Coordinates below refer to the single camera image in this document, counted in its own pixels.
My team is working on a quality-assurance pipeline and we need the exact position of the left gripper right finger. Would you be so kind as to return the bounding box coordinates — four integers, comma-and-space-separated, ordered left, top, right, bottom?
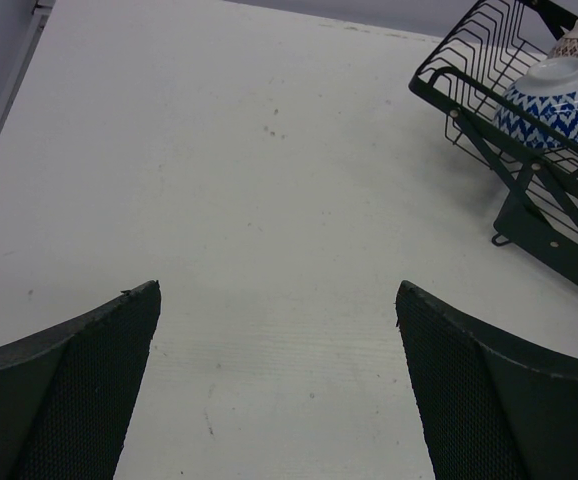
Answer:
395, 281, 578, 479

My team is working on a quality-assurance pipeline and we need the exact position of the black wire dish rack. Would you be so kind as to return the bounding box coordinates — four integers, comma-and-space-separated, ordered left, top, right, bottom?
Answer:
409, 1, 578, 287

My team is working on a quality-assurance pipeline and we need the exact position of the blue white patterned bowl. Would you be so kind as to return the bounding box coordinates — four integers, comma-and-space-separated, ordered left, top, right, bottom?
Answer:
503, 57, 578, 144

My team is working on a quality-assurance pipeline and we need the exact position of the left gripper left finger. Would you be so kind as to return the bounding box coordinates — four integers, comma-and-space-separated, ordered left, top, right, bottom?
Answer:
0, 281, 161, 479

